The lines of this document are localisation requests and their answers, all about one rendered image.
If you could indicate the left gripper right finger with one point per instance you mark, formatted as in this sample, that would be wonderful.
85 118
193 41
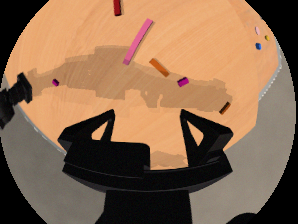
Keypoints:
215 136

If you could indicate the pink rod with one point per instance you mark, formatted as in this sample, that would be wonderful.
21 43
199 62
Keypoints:
137 41

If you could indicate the small magenta block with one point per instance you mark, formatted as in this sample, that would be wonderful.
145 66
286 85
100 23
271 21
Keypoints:
182 81

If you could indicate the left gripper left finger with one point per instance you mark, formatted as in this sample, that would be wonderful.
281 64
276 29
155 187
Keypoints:
84 129

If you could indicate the orange rod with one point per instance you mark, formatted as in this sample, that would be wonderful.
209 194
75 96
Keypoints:
158 67
225 107

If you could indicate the dark red rod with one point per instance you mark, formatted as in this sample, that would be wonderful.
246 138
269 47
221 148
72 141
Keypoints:
117 8

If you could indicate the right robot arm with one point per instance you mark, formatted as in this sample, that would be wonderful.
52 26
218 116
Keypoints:
99 221

